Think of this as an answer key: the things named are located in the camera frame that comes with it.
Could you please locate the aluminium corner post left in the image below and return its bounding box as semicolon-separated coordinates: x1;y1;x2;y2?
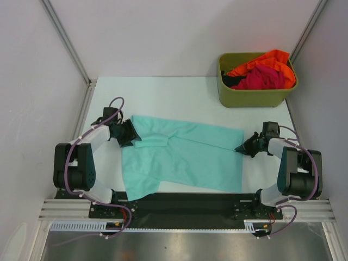
39;0;96;86

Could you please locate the magenta t shirt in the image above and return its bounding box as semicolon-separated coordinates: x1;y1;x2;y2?
231;65;285;90

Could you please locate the orange t shirt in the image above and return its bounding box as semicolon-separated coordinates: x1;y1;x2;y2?
226;49;296;90

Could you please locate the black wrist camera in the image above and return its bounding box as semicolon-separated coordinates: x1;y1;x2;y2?
102;107;118;121
262;121;280;139

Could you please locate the teal t shirt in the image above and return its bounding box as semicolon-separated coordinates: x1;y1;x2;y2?
122;115;244;201

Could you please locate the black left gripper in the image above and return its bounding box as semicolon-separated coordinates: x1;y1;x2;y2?
113;119;141;147

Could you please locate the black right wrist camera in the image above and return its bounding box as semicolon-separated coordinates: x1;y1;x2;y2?
262;121;280;139

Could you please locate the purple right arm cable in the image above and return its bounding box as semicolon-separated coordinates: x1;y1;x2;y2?
255;125;320;240

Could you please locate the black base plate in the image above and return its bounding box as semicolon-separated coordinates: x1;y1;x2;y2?
55;190;283;229

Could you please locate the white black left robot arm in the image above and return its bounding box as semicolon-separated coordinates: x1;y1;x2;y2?
53;107;141;218

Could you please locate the olive green plastic bin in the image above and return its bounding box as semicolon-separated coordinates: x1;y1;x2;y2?
217;52;297;108

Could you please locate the black garment in bin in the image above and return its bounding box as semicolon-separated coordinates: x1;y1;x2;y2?
221;71;246;89

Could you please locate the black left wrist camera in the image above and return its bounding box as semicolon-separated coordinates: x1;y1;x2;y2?
102;107;118;121

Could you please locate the aluminium corner post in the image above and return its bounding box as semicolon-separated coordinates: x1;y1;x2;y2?
290;0;331;64
39;0;96;86

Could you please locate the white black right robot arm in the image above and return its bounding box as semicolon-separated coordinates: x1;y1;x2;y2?
235;121;323;218

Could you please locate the aluminium front rail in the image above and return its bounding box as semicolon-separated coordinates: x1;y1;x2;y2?
39;199;335;222

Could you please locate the aluminium corner post right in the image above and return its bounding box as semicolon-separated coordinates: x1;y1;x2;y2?
290;0;331;64

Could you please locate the white slotted cable duct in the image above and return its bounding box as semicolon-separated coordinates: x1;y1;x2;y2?
50;221;270;233

